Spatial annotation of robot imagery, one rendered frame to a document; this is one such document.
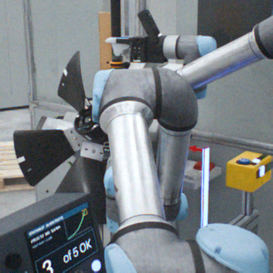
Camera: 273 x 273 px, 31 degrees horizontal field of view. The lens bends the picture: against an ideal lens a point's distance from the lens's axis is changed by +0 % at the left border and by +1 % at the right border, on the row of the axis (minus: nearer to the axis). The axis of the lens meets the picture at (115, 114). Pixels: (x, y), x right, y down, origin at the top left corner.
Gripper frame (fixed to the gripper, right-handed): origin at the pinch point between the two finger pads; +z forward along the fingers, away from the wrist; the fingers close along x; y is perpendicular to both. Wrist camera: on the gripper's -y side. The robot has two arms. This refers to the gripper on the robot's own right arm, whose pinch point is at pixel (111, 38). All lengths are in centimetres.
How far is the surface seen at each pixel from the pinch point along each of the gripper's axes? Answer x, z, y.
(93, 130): -6.6, 4.3, 31.1
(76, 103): 10.9, 22.9, 27.0
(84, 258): -70, -33, 37
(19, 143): -6, 38, 41
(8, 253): -86, -28, 28
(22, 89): 391, 376, 122
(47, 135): -4.1, 26.0, 36.4
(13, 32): 386, 379, 40
